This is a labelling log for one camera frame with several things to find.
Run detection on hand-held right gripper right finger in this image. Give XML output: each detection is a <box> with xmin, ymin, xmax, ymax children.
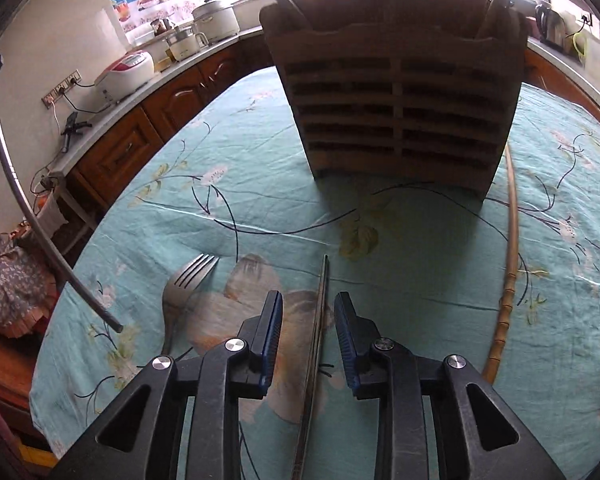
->
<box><xmin>334</xmin><ymin>290</ymin><xmax>566</xmax><ymax>480</ymax></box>

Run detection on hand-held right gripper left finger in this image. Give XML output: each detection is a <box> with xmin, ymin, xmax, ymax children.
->
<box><xmin>50</xmin><ymin>290</ymin><xmax>285</xmax><ymax>480</ymax></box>

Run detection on grey cable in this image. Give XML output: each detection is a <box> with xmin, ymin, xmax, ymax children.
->
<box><xmin>0</xmin><ymin>62</ymin><xmax>125</xmax><ymax>334</ymax></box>

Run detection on wooden utensil holder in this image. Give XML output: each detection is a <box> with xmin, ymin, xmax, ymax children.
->
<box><xmin>258</xmin><ymin>0</ymin><xmax>529</xmax><ymax>205</ymax></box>

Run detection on black gadget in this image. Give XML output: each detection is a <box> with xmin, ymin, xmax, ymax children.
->
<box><xmin>61</xmin><ymin>112</ymin><xmax>94</xmax><ymax>152</ymax></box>

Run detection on metal fork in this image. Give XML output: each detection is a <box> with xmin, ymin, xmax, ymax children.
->
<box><xmin>161</xmin><ymin>253</ymin><xmax>220</xmax><ymax>357</ymax></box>

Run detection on teal floral tablecloth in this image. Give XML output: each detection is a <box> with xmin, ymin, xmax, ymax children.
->
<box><xmin>30</xmin><ymin>64</ymin><xmax>600</xmax><ymax>480</ymax></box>

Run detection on white and red rice cooker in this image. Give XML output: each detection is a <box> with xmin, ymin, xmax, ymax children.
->
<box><xmin>93</xmin><ymin>52</ymin><xmax>156</xmax><ymax>95</ymax></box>

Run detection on wooden base cabinets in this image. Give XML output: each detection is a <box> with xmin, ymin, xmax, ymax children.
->
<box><xmin>69</xmin><ymin>35</ymin><xmax>600</xmax><ymax>211</ymax></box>

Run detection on small white electric pot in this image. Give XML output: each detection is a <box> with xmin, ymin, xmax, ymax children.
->
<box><xmin>164</xmin><ymin>27</ymin><xmax>207</xmax><ymax>59</ymax></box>

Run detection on floral cloth bundle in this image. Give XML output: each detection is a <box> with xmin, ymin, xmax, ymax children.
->
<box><xmin>0</xmin><ymin>233</ymin><xmax>57</xmax><ymax>337</ymax></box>

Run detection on large white pot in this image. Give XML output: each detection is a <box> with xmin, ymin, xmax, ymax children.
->
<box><xmin>192</xmin><ymin>2</ymin><xmax>240</xmax><ymax>41</ymax></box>

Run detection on wooden chair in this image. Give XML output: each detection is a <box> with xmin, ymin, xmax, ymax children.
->
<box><xmin>0</xmin><ymin>310</ymin><xmax>48</xmax><ymax>443</ymax></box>

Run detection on steel electric kettle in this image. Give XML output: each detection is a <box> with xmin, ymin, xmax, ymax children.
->
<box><xmin>534</xmin><ymin>2</ymin><xmax>567</xmax><ymax>50</ymax></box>

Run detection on wall power strip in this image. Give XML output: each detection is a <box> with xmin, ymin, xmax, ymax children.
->
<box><xmin>41</xmin><ymin>69</ymin><xmax>84</xmax><ymax>109</ymax></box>

